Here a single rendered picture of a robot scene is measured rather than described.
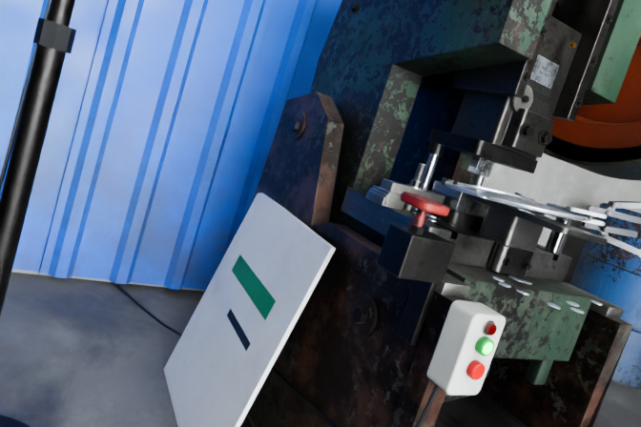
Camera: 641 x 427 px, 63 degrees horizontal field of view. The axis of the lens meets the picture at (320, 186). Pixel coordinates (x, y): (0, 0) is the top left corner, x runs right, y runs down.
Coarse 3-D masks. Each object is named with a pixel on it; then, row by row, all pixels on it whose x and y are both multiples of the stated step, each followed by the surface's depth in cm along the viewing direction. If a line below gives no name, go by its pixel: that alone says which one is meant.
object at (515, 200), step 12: (468, 192) 99; (480, 192) 111; (492, 192) 110; (504, 192) 121; (516, 204) 94; (528, 204) 101; (540, 204) 104; (552, 204) 116; (564, 216) 94; (576, 216) 95; (588, 216) 104
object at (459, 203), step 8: (440, 184) 116; (440, 192) 116; (448, 192) 114; (456, 192) 112; (448, 200) 113; (456, 200) 111; (464, 200) 111; (472, 200) 112; (456, 208) 111; (464, 208) 112; (472, 208) 113; (480, 208) 114
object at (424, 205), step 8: (408, 200) 81; (416, 200) 80; (424, 200) 79; (432, 200) 83; (424, 208) 78; (432, 208) 78; (440, 208) 79; (448, 208) 81; (416, 216) 82; (424, 216) 82; (416, 224) 82
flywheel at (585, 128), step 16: (640, 48) 129; (640, 64) 129; (624, 80) 131; (640, 80) 128; (624, 96) 130; (640, 96) 127; (592, 112) 137; (608, 112) 133; (624, 112) 129; (640, 112) 126; (560, 128) 140; (576, 128) 136; (592, 128) 132; (608, 128) 129; (624, 128) 125; (640, 128) 122; (576, 144) 135; (592, 144) 131; (608, 144) 128; (624, 144) 124; (640, 144) 121
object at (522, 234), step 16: (496, 208) 103; (512, 208) 100; (496, 224) 104; (512, 224) 101; (528, 224) 103; (544, 224) 93; (560, 224) 95; (496, 240) 103; (512, 240) 102; (528, 240) 104; (592, 240) 94; (496, 256) 103; (512, 256) 103; (528, 256) 106; (512, 272) 104
